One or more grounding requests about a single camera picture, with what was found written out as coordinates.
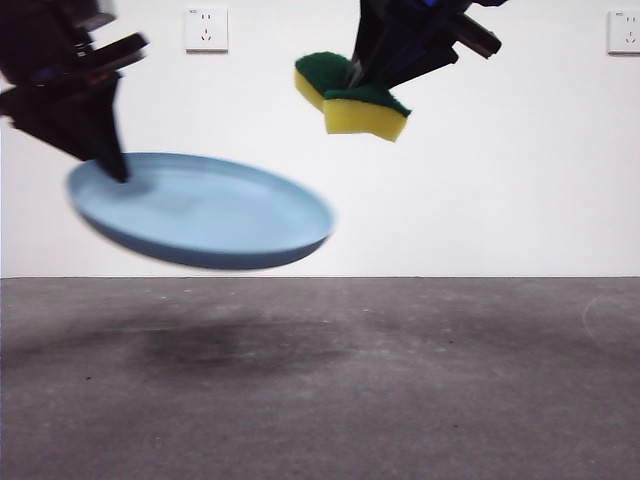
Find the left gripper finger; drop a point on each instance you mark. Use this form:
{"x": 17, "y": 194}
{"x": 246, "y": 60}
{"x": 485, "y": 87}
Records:
{"x": 45, "y": 120}
{"x": 106, "y": 125}

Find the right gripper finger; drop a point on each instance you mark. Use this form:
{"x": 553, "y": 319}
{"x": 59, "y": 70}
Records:
{"x": 415, "y": 55}
{"x": 370, "y": 35}

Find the yellow sponge with green scourer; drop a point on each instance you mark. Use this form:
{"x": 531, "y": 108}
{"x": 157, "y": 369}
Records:
{"x": 360, "y": 117}

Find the light blue round plate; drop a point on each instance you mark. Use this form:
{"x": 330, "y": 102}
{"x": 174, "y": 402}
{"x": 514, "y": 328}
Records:
{"x": 215, "y": 225}

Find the white wall socket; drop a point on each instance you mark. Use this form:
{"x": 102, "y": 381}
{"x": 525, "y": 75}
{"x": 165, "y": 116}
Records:
{"x": 625, "y": 31}
{"x": 206, "y": 29}

